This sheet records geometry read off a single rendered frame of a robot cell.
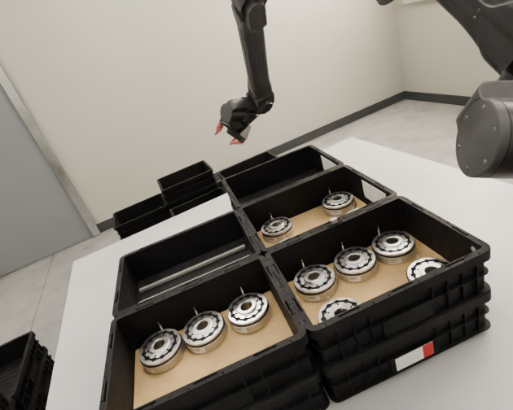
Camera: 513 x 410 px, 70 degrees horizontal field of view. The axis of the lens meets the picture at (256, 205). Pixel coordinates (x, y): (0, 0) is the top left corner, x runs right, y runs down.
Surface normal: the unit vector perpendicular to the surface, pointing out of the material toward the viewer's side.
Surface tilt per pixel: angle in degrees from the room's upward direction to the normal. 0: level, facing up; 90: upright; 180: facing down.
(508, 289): 0
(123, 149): 90
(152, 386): 0
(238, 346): 0
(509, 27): 87
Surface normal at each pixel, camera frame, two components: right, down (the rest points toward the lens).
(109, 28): 0.35, 0.33
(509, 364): -0.30, -0.85
